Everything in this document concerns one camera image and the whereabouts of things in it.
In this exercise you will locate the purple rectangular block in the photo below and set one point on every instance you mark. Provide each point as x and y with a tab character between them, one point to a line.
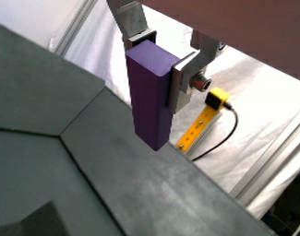
149	67

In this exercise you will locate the aluminium frame profile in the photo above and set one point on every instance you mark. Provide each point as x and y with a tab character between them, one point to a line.
268	165
62	41

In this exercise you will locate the aluminium frame profile left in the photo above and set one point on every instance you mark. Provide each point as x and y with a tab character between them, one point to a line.
62	41

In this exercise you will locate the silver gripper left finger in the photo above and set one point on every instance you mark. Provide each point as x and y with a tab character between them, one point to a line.
129	15

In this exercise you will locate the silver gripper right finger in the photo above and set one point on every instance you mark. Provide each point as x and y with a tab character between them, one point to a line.
188	71

